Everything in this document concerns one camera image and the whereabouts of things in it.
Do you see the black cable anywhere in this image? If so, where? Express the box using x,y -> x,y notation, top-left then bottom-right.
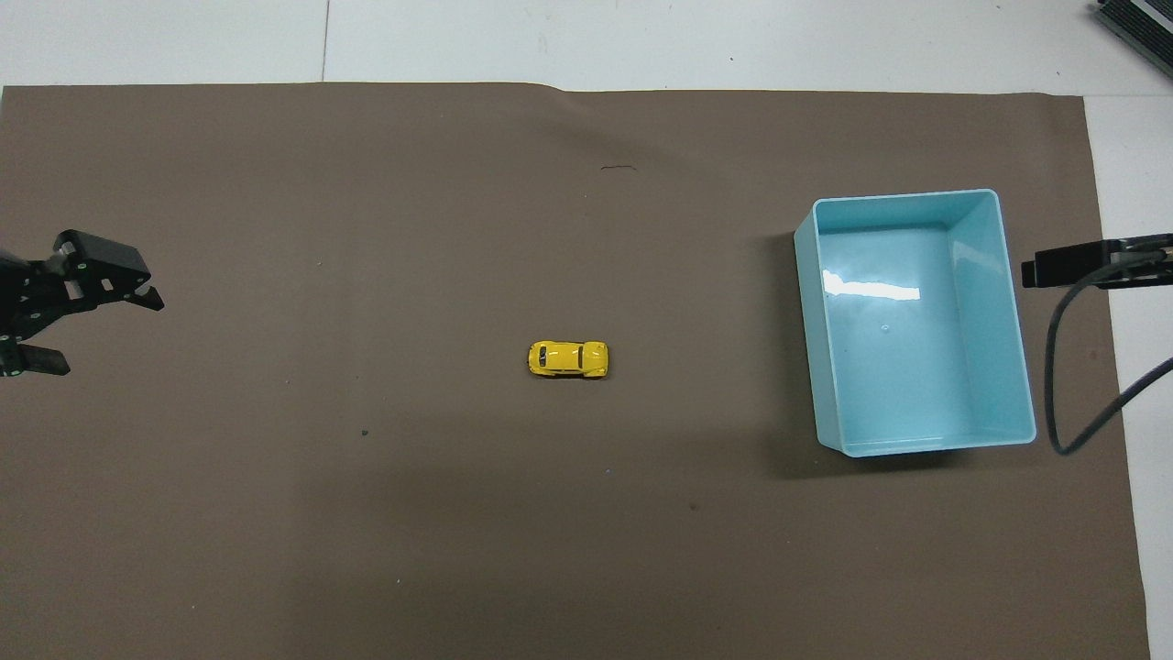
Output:
1045,247 -> 1173,457

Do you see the black stand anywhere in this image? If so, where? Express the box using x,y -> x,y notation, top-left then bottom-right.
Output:
1094,0 -> 1173,53

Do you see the yellow toy beetle car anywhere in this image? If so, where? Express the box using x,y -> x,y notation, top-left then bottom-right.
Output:
527,340 -> 609,380

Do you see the light blue plastic bin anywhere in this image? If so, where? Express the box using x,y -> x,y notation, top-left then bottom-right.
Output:
793,188 -> 1038,458

